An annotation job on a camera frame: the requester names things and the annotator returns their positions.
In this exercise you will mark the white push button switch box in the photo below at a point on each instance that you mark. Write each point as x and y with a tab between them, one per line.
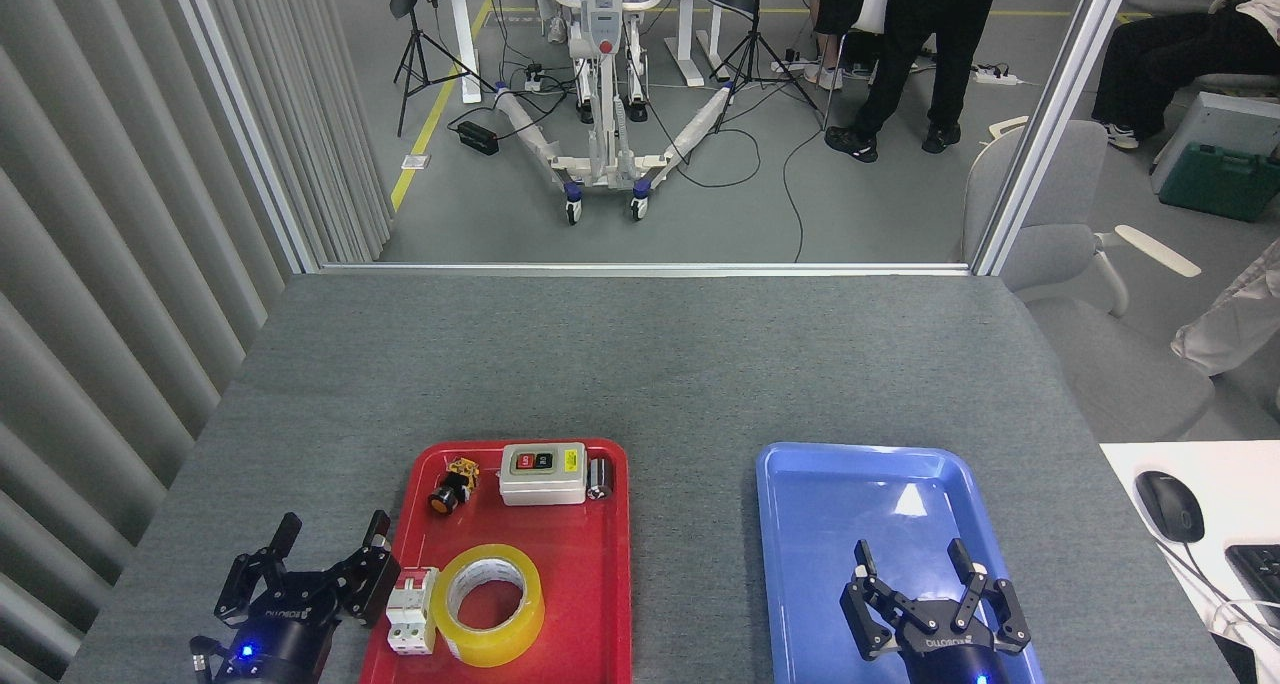
540	484

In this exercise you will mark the seated person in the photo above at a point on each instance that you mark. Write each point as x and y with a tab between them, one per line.
1170	54

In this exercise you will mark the white circuit breaker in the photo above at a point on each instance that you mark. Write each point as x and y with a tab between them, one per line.
412	614

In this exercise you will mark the red plastic tray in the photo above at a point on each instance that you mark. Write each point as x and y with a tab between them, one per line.
575	584

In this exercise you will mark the yellow black push button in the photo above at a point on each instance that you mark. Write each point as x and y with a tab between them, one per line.
450	489

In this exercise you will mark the blue plastic tray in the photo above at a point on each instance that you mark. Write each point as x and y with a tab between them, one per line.
800	564

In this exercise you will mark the white stand on wheels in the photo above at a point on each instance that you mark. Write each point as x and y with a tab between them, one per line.
602	114

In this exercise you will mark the white floor plate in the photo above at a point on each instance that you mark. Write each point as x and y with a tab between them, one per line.
415	162

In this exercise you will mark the green plastic case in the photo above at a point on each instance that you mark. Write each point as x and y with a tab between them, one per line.
1215	184

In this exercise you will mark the grey office chair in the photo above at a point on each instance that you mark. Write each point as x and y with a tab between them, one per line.
1100	364

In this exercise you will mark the grey case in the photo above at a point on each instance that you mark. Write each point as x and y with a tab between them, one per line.
1225	119

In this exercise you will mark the black computer mouse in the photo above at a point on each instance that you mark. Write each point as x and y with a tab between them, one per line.
1170	504

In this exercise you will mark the yellow tape roll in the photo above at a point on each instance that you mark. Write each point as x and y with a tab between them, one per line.
455	644

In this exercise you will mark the black silver cylinder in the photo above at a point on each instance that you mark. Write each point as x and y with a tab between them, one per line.
600	479

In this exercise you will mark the silver horizontal rail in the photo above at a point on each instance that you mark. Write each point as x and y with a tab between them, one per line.
640	268

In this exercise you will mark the black tripod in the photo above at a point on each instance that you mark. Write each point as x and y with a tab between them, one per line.
413	54
755	44

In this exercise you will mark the black keyboard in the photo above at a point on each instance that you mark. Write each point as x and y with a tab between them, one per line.
1260	579

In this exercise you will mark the person's leg in pale trousers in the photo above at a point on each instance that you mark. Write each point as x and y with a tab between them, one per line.
1230	324

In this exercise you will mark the silver post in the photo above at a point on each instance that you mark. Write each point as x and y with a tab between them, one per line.
1050	124
250	134

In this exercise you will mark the standing person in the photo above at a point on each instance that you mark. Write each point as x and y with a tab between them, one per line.
950	24

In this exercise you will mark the white power strip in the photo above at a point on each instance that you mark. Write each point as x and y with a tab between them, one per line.
997	77

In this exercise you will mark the white desk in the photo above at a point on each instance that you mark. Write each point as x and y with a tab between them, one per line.
1140	459

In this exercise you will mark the black box on floor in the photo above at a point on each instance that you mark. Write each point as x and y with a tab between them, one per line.
478	137

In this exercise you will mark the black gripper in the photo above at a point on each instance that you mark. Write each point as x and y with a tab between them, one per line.
950	659
270	649

